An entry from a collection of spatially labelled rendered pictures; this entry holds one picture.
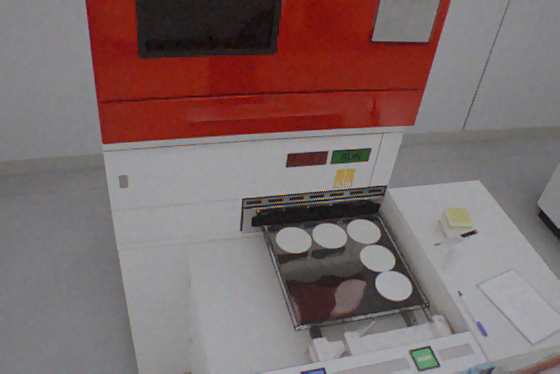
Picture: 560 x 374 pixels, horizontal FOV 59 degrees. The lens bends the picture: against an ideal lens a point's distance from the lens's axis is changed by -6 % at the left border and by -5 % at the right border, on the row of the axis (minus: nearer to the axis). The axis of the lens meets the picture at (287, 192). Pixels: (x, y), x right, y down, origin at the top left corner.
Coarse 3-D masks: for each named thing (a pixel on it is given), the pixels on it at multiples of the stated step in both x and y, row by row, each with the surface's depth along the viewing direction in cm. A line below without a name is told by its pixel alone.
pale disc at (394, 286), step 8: (384, 272) 141; (392, 272) 141; (376, 280) 138; (384, 280) 139; (392, 280) 139; (400, 280) 139; (408, 280) 139; (384, 288) 136; (392, 288) 137; (400, 288) 137; (408, 288) 137; (384, 296) 134; (392, 296) 135; (400, 296) 135; (408, 296) 135
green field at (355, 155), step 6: (354, 150) 145; (360, 150) 146; (366, 150) 146; (336, 156) 145; (342, 156) 145; (348, 156) 146; (354, 156) 146; (360, 156) 147; (366, 156) 148; (336, 162) 146
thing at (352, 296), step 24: (360, 216) 157; (312, 240) 147; (384, 240) 151; (288, 264) 139; (312, 264) 140; (336, 264) 141; (360, 264) 142; (288, 288) 133; (312, 288) 134; (336, 288) 135; (360, 288) 136; (312, 312) 128; (336, 312) 129; (360, 312) 130
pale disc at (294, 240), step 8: (280, 232) 148; (288, 232) 149; (296, 232) 149; (304, 232) 149; (280, 240) 146; (288, 240) 146; (296, 240) 147; (304, 240) 147; (288, 248) 144; (296, 248) 144; (304, 248) 145
